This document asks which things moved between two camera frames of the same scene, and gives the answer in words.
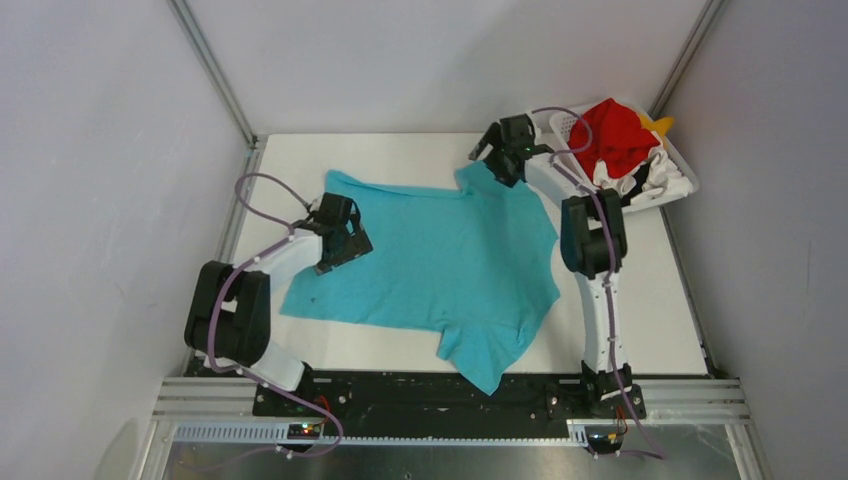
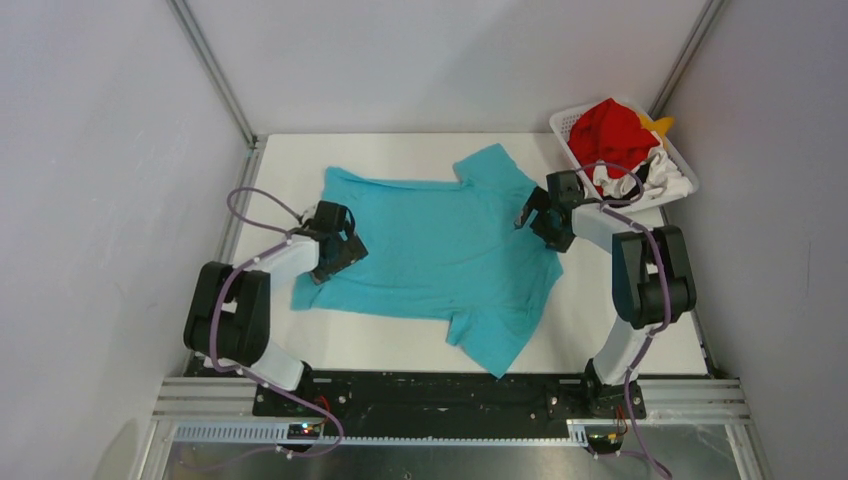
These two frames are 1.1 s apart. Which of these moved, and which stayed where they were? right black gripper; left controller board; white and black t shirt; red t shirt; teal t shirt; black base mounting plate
Moved: teal t shirt; right black gripper
Stayed: red t shirt; black base mounting plate; white and black t shirt; left controller board
